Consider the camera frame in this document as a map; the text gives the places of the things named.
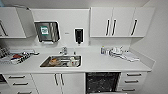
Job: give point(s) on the black built-in microwave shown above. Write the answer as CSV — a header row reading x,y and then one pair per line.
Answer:
x,y
2,78

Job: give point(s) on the white blue soap bottle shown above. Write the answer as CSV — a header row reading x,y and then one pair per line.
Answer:
x,y
102,50

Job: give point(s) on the white folded cloth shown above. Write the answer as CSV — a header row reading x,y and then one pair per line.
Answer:
x,y
131,57

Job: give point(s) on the small grey wall label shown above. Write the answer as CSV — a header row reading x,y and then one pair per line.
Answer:
x,y
66,32

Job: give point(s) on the stainless steel sink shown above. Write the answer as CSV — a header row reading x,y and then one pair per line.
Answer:
x,y
45,65

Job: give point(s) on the small white bottle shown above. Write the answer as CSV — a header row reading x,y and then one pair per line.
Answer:
x,y
106,51

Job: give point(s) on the white bowl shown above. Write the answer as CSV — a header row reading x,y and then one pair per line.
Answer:
x,y
116,50

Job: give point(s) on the white mug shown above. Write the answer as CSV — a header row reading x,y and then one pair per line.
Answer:
x,y
72,61

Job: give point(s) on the steel paper towel dispenser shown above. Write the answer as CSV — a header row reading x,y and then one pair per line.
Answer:
x,y
46,31

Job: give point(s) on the stack of white plates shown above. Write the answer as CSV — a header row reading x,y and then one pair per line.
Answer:
x,y
115,54

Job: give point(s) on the white sink base cabinet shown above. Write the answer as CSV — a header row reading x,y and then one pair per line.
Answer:
x,y
71,85

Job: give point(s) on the chrome sink faucet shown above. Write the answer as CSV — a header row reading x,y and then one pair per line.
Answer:
x,y
64,50

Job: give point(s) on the black soap dispenser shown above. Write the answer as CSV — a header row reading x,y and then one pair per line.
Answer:
x,y
79,35

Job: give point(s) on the small chrome sink knob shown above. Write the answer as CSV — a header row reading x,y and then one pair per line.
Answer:
x,y
74,52

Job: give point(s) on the red white packet pile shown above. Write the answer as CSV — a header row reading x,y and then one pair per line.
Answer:
x,y
23,57

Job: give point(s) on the stainless steel dishwasher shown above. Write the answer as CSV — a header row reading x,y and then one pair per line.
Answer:
x,y
103,83

